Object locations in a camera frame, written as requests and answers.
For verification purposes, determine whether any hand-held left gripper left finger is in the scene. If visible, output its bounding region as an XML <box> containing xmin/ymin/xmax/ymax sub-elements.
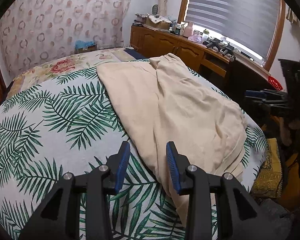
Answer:
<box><xmin>19</xmin><ymin>141</ymin><xmax>131</xmax><ymax>240</ymax></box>

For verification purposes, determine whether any pink bottle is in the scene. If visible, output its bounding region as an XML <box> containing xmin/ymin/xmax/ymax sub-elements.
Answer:
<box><xmin>184</xmin><ymin>22</ymin><xmax>194</xmax><ymax>37</ymax></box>

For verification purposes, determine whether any yellow patterned cushion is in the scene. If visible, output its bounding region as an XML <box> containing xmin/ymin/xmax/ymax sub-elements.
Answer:
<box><xmin>250</xmin><ymin>138</ymin><xmax>283</xmax><ymax>198</ymax></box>

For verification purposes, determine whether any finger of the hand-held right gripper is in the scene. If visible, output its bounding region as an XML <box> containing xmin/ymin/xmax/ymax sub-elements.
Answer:
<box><xmin>245</xmin><ymin>89</ymin><xmax>288</xmax><ymax>98</ymax></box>
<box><xmin>250</xmin><ymin>98</ymin><xmax>288</xmax><ymax>107</ymax></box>

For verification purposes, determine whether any wooden sideboard cabinet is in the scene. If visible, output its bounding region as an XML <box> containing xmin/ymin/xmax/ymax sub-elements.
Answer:
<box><xmin>130</xmin><ymin>25</ymin><xmax>273</xmax><ymax>90</ymax></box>

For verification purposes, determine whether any red plastic basket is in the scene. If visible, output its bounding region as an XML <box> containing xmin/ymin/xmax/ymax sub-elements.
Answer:
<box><xmin>268</xmin><ymin>76</ymin><xmax>283</xmax><ymax>91</ymax></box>

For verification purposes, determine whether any ring patterned wall cloth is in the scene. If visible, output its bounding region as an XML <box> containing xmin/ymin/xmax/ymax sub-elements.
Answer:
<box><xmin>0</xmin><ymin>0</ymin><xmax>133</xmax><ymax>73</ymax></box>

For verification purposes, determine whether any beige printed t-shirt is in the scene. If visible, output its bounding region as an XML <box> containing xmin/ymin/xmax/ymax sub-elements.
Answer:
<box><xmin>96</xmin><ymin>53</ymin><xmax>248</xmax><ymax>227</ymax></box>

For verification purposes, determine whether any floral bed sheet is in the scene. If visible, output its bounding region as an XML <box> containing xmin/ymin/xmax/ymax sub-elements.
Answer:
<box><xmin>7</xmin><ymin>47</ymin><xmax>150</xmax><ymax>93</ymax></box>

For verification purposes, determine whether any wooden window frame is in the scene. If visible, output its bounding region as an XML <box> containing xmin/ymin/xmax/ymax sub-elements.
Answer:
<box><xmin>177</xmin><ymin>0</ymin><xmax>287</xmax><ymax>72</ymax></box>

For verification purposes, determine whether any cardboard box with blue contents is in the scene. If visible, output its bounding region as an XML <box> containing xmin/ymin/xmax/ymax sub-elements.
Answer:
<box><xmin>74</xmin><ymin>40</ymin><xmax>98</xmax><ymax>54</ymax></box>

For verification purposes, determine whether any navy blue bed sheet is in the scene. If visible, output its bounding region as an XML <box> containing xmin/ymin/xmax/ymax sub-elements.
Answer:
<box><xmin>123</xmin><ymin>49</ymin><xmax>144</xmax><ymax>61</ymax></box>

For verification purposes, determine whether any striped window blind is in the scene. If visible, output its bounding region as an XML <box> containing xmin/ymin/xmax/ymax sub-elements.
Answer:
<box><xmin>185</xmin><ymin>0</ymin><xmax>283</xmax><ymax>67</ymax></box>

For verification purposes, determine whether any open cardboard box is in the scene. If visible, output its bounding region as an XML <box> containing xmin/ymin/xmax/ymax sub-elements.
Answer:
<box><xmin>145</xmin><ymin>15</ymin><xmax>172</xmax><ymax>30</ymax></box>

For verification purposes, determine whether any person's right hand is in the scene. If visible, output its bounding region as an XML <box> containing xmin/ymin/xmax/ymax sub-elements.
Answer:
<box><xmin>281</xmin><ymin>117</ymin><xmax>300</xmax><ymax>147</ymax></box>

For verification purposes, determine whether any palm leaf print blanket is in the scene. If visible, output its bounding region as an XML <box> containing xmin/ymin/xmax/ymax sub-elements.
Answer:
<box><xmin>0</xmin><ymin>59</ymin><xmax>268</xmax><ymax>240</ymax></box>

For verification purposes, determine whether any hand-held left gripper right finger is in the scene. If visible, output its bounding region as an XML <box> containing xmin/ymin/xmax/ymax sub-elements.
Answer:
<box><xmin>166</xmin><ymin>141</ymin><xmax>273</xmax><ymax>240</ymax></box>

